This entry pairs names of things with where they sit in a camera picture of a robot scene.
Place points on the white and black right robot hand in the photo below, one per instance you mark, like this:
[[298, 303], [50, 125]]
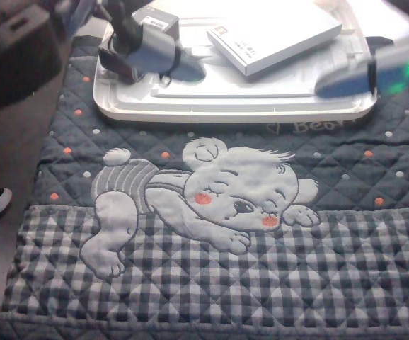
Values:
[[158, 53]]

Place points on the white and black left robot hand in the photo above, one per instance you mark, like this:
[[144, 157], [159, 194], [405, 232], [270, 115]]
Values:
[[399, 67]]

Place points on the small grey box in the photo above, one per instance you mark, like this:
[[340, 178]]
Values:
[[155, 16]]

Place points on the white box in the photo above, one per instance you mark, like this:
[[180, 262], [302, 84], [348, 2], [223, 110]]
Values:
[[279, 39]]

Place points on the white plastic tray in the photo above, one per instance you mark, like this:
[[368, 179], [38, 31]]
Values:
[[233, 102]]

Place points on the black case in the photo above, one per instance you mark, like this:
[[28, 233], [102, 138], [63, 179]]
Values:
[[17, 46]]

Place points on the grey quilt with printed bear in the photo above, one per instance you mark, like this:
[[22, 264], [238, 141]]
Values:
[[204, 265]]

